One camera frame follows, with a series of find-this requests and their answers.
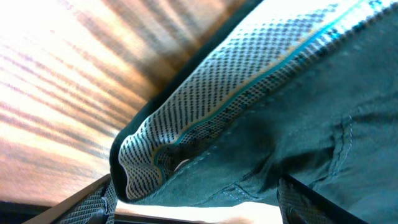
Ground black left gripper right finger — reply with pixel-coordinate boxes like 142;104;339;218
277;175;367;224

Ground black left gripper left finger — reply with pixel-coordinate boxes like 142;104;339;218
24;174;118;224

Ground black shorts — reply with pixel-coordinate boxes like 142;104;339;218
109;0;397;223

